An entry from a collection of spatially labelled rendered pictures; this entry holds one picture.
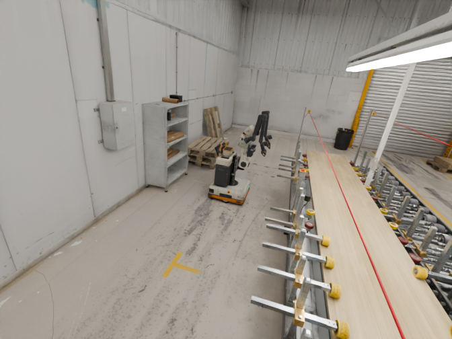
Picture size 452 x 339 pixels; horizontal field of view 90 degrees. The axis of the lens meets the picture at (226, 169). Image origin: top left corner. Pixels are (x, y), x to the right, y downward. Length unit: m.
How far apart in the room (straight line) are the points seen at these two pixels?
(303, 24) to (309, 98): 2.54
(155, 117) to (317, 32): 7.24
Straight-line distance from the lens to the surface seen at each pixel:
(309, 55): 9.74
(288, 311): 1.52
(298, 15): 9.90
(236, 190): 3.96
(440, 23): 1.51
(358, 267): 2.09
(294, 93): 9.68
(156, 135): 4.06
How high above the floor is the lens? 2.14
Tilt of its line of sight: 23 degrees down
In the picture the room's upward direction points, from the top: 6 degrees clockwise
